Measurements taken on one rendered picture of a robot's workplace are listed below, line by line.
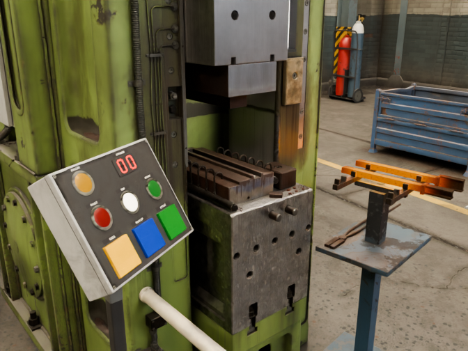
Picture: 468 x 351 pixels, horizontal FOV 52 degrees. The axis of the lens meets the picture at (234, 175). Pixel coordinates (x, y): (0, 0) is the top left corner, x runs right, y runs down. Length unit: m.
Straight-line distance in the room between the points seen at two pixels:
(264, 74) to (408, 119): 3.95
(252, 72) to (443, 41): 8.78
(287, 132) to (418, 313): 1.37
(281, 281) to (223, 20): 0.93
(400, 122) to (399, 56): 5.38
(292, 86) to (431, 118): 3.57
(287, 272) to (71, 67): 1.04
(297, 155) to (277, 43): 0.54
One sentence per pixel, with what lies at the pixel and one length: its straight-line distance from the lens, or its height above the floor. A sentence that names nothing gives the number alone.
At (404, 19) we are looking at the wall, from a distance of 10.69.
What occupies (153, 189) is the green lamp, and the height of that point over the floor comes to 1.09.
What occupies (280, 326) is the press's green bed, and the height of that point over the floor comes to 0.39.
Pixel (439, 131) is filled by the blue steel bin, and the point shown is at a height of 0.39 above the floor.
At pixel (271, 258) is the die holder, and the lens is 1.70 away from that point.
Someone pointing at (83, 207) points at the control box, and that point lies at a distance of 1.07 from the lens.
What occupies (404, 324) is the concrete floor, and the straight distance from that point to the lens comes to 2.72.
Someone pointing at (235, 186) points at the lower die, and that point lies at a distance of 1.55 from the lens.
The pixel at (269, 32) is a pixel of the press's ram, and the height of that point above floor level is 1.45.
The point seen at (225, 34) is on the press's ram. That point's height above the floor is 1.45.
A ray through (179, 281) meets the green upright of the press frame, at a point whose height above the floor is 0.62.
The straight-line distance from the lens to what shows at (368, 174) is 1.90.
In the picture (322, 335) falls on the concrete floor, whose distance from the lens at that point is 2.54.
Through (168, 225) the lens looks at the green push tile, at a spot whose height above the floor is 1.01.
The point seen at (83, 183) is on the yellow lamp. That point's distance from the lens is 1.08.
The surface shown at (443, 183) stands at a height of 0.91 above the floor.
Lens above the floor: 1.51
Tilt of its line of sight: 19 degrees down
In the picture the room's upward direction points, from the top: straight up
